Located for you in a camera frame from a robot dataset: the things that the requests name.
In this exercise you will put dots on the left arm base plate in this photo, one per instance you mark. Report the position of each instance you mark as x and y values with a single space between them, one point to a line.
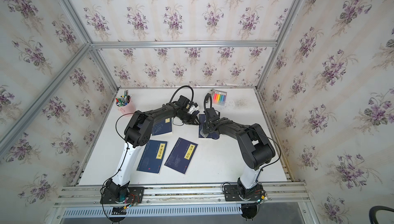
133 195

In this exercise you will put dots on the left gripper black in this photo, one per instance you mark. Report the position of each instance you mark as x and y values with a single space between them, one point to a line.
192 119

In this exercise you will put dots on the clear box of highlighters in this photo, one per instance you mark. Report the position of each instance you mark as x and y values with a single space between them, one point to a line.
219 97

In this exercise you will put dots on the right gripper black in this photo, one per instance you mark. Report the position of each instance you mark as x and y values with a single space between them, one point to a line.
204 125

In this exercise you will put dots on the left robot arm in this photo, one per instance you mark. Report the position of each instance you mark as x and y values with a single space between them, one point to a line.
137 134

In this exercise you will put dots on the grey striped cleaning cloth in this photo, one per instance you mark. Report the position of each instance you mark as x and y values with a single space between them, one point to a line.
205 131

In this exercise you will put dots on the aluminium rail frame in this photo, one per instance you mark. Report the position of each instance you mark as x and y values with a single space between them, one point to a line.
177 200

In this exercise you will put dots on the pink pen cup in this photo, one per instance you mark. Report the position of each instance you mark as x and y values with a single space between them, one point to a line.
124 103

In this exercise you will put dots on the blue book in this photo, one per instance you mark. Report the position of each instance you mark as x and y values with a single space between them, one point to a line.
181 155
162 127
202 119
152 157

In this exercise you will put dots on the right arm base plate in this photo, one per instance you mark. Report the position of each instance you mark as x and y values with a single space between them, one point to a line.
239 193

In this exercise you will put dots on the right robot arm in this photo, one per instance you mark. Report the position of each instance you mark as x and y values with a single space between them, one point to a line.
256 149

